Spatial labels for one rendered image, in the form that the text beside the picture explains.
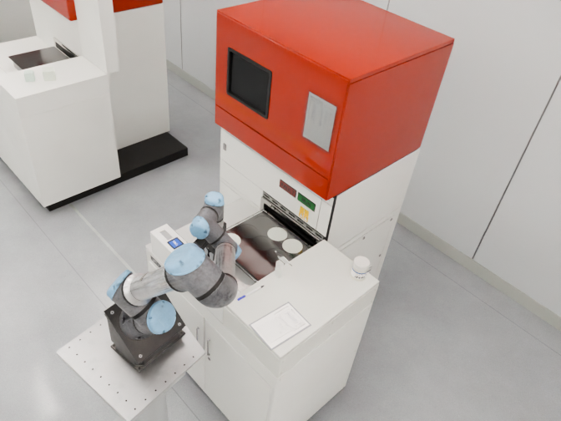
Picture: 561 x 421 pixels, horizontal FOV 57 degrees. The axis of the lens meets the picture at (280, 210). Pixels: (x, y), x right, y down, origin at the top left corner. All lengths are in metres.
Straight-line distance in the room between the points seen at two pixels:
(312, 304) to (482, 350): 1.65
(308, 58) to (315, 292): 0.98
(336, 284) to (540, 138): 1.67
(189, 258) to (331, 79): 0.93
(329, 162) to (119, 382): 1.21
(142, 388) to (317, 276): 0.87
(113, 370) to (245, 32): 1.51
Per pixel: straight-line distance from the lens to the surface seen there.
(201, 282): 1.55
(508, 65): 3.40
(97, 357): 2.27
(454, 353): 3.53
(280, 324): 2.14
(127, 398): 2.15
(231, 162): 2.86
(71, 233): 4.00
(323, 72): 2.08
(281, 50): 2.23
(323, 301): 2.25
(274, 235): 2.59
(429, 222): 4.08
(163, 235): 2.49
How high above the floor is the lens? 2.67
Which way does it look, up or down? 40 degrees down
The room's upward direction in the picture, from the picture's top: 7 degrees clockwise
